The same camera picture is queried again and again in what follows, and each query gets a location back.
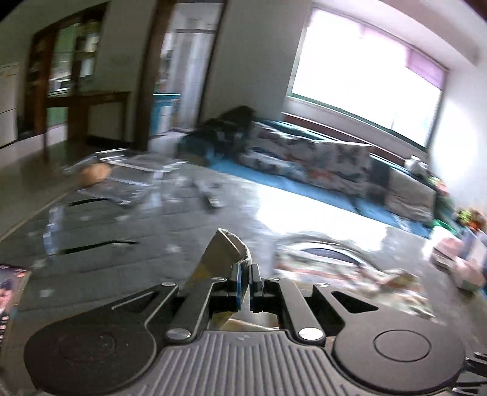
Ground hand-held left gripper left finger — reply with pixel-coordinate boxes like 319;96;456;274
110;264;244;341

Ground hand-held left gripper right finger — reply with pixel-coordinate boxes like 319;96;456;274
249;264;381;341

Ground dark clothes pile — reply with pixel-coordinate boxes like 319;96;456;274
180;106;255;167

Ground printed plastic bag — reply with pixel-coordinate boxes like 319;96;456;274
274;232;436;319

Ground grey remote control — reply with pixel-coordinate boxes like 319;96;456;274
194;181;225;211

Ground blue sofa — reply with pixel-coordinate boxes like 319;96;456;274
179;118;438;237

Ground floral printed blanket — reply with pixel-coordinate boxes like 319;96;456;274
238;122;373;199

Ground black strip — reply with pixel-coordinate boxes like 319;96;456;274
60;239;142;256
68;197;106;208

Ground clear plastic bags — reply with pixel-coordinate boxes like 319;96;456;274
63;148;189;207

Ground round brown bread bun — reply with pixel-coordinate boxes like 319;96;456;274
79;163;112;186

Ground grey cushion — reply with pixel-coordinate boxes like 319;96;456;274
384;165;438;222

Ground blue plastic bin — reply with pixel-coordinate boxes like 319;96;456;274
150;92;180;136

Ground clear plastic bottle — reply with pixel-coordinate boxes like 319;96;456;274
44;206;68;256

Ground pink box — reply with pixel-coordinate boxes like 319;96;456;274
430;226;487;293

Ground colourful toys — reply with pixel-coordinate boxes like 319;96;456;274
457;207;487;231

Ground printed magazine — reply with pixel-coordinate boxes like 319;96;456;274
0;264;33;348

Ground large bright window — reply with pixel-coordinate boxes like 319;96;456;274
287;8;450;148

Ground wooden glass cabinet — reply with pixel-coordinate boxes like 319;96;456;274
23;2;132;150

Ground white refrigerator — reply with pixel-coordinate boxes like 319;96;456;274
0;63;20;148

